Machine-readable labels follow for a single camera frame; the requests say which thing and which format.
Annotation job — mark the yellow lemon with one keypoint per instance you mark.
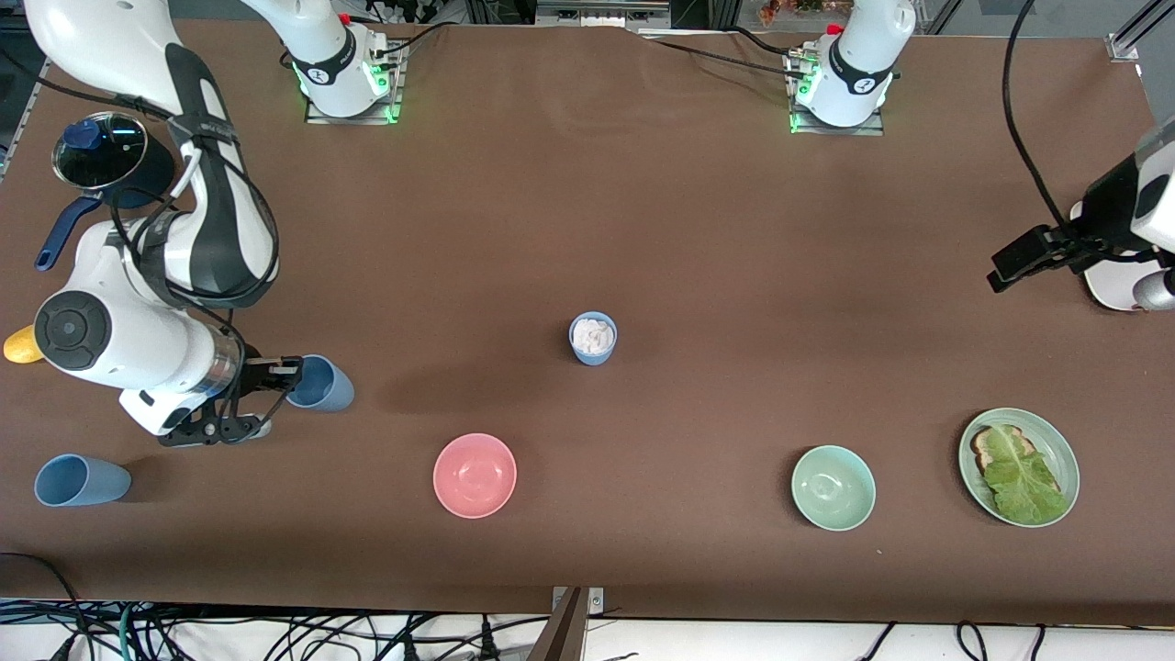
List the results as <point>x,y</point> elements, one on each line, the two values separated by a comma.
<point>16,349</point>

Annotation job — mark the glass lid with blue knob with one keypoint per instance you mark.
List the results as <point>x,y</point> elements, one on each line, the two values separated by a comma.
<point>101,151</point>

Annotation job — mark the green lettuce leaf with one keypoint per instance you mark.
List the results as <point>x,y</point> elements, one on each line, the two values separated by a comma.
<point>1023,477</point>

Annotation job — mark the grey metal box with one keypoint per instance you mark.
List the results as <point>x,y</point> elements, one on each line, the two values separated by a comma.
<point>601,13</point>

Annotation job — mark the pale green bowl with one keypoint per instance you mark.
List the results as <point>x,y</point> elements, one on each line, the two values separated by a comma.
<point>833,487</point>

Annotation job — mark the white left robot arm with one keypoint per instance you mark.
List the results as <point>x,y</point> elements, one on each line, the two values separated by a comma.
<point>863,55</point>

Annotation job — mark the pale green plate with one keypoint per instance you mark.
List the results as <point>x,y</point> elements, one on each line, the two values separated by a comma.
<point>1056,450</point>

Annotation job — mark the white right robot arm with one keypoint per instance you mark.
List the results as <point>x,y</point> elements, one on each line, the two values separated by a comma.
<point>138,340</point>

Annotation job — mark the toasted bread slice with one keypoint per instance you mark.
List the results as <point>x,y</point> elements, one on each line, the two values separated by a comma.
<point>986,450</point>

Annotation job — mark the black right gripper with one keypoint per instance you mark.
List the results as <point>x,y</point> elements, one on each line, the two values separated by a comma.
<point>251,372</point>

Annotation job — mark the dark metal beam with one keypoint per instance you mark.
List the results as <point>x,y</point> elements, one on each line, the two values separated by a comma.
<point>562,633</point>

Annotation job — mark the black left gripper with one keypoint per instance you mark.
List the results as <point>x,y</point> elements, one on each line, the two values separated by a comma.
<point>1108,209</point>

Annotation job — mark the aluminium frame profile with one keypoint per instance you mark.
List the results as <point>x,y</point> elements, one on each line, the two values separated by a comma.
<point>1134,37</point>
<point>37,92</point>

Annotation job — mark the blue plastic cup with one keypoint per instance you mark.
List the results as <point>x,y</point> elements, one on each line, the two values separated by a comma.
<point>592,360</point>
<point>101,484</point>
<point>335,393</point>

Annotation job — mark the pink bowl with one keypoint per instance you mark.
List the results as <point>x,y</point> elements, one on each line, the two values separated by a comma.
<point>475,475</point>

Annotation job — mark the white paper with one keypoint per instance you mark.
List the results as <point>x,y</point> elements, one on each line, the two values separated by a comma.
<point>593,337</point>

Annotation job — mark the small metal bracket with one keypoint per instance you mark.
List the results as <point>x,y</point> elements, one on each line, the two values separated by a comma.
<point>597,601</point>

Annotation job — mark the white toaster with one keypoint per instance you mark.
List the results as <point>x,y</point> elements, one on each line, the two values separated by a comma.
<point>1111,292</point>

